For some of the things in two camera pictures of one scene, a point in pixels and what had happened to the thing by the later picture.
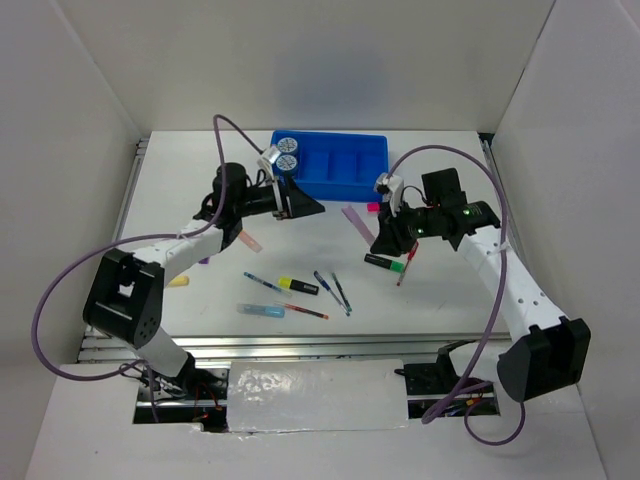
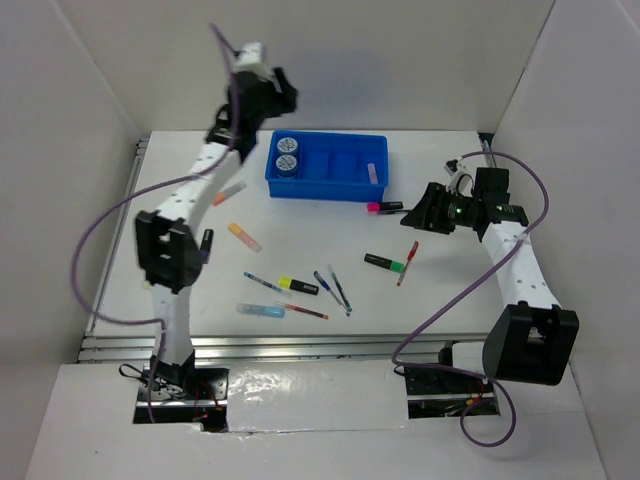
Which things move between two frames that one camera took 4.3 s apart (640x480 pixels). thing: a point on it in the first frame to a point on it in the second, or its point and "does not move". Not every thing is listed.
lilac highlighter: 358,223 to 373,173
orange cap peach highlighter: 250,242 does not move
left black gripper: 298,203 to 287,100
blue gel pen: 262,282 does not move
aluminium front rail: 298,347 does not move
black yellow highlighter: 301,286 does not move
